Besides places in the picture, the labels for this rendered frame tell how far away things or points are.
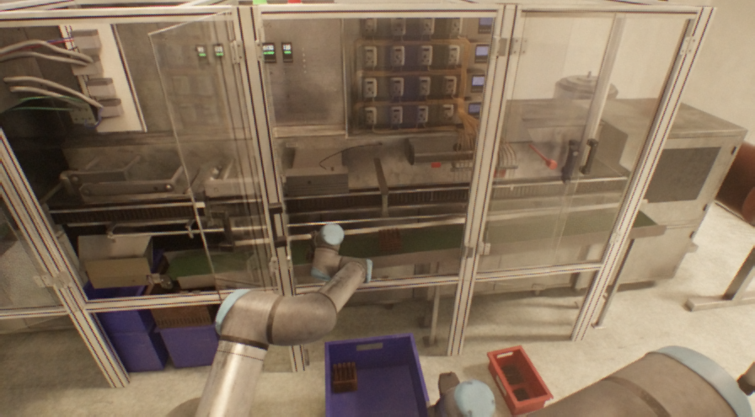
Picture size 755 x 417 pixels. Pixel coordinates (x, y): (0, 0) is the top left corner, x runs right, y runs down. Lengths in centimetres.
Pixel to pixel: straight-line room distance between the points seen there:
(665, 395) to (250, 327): 78
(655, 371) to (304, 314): 68
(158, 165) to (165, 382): 113
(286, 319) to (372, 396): 105
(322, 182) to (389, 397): 100
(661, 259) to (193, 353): 282
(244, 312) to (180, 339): 134
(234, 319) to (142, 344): 142
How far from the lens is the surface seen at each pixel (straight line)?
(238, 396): 99
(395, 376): 200
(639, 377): 57
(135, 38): 207
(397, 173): 208
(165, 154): 214
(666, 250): 300
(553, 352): 254
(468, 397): 106
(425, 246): 191
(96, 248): 218
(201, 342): 231
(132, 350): 245
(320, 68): 192
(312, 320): 97
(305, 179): 170
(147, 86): 211
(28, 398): 280
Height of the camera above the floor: 189
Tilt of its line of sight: 30 degrees down
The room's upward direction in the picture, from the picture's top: straight up
